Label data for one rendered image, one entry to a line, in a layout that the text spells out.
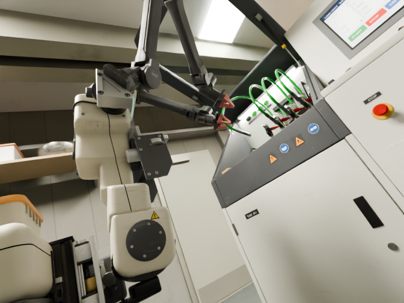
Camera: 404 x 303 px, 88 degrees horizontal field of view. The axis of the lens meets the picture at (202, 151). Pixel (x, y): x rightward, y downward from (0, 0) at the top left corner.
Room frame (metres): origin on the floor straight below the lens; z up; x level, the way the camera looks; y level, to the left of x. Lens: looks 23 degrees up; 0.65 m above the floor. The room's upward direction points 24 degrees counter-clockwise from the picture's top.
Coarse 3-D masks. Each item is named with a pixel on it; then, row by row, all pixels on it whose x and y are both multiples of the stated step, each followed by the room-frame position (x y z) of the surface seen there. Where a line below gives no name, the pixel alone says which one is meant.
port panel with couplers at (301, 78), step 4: (300, 76) 1.17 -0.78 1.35; (304, 76) 1.16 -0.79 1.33; (296, 80) 1.19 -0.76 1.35; (300, 80) 1.18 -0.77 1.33; (304, 80) 1.17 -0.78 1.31; (292, 84) 1.21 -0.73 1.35; (296, 84) 1.20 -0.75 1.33; (300, 84) 1.19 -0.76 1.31; (304, 84) 1.18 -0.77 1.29; (292, 88) 1.22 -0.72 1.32; (300, 88) 1.20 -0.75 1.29; (296, 92) 1.22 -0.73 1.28; (304, 92) 1.19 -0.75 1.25; (308, 92) 1.18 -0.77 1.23
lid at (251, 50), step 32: (192, 0) 0.77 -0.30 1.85; (224, 0) 0.79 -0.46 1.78; (160, 32) 0.89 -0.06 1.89; (192, 32) 0.92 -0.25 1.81; (224, 32) 0.95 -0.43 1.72; (256, 32) 0.97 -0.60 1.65; (160, 64) 1.08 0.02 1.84; (224, 64) 1.13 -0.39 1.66; (256, 64) 1.16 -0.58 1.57; (288, 64) 1.17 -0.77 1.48; (192, 96) 1.31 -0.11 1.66; (256, 96) 1.38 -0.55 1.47
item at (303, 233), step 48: (336, 144) 0.75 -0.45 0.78; (288, 192) 0.92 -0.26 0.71; (336, 192) 0.81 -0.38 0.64; (384, 192) 0.73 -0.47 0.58; (240, 240) 1.15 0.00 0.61; (288, 240) 0.99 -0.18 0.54; (336, 240) 0.87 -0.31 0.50; (384, 240) 0.79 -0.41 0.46; (288, 288) 1.06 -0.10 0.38; (336, 288) 0.93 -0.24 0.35; (384, 288) 0.84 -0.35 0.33
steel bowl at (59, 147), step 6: (48, 144) 1.87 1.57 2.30; (54, 144) 1.90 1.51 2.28; (60, 144) 1.93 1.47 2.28; (66, 144) 1.97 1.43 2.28; (72, 144) 2.04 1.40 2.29; (42, 150) 1.88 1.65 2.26; (48, 150) 1.89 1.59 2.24; (54, 150) 1.91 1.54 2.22; (60, 150) 1.95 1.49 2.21; (66, 150) 1.99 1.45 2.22; (72, 150) 2.05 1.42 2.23
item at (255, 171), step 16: (288, 128) 0.82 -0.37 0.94; (304, 128) 0.79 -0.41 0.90; (320, 128) 0.75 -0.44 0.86; (272, 144) 0.88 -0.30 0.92; (288, 144) 0.84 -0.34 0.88; (304, 144) 0.81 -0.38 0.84; (320, 144) 0.78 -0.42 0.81; (256, 160) 0.96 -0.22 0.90; (288, 160) 0.87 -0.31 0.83; (304, 160) 0.83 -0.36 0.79; (224, 176) 1.10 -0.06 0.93; (240, 176) 1.04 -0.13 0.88; (256, 176) 0.98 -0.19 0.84; (272, 176) 0.93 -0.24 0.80; (224, 192) 1.13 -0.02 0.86; (240, 192) 1.07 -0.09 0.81
